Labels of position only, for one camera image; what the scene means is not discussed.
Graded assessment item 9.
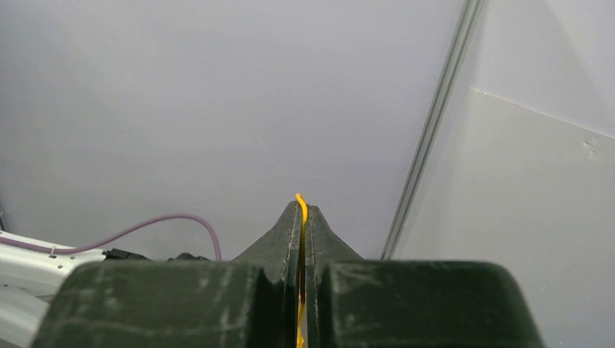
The aluminium corner wall post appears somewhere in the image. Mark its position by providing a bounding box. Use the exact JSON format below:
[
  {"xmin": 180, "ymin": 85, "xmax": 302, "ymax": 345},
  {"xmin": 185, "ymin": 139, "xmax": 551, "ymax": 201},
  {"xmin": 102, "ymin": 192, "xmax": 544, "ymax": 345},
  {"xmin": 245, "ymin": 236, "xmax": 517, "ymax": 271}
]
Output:
[{"xmin": 380, "ymin": 0, "xmax": 486, "ymax": 260}]

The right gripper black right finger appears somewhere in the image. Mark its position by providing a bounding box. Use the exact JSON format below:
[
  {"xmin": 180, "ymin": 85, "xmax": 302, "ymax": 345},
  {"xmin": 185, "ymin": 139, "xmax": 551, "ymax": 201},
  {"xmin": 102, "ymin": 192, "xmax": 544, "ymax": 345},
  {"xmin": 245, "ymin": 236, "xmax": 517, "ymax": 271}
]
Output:
[{"xmin": 305, "ymin": 206, "xmax": 543, "ymax": 347}]

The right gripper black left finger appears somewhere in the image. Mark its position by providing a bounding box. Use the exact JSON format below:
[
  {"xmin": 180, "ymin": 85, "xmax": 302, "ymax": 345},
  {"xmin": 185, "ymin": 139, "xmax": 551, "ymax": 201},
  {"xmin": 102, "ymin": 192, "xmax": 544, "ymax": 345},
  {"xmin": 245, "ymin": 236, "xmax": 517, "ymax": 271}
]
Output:
[{"xmin": 32, "ymin": 202, "xmax": 302, "ymax": 347}]

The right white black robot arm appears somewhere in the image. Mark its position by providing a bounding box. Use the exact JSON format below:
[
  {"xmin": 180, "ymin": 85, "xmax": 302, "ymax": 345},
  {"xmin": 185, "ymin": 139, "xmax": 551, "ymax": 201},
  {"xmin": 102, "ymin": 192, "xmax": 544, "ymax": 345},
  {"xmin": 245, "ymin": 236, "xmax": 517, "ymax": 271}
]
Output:
[{"xmin": 1, "ymin": 196, "xmax": 543, "ymax": 347}]

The orange yellow thin cable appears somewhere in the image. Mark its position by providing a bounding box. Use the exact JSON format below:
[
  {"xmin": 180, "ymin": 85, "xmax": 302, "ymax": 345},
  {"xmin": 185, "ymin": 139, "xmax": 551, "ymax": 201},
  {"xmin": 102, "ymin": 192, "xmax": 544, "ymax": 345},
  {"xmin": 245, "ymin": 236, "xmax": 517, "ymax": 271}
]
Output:
[{"xmin": 294, "ymin": 193, "xmax": 309, "ymax": 348}]

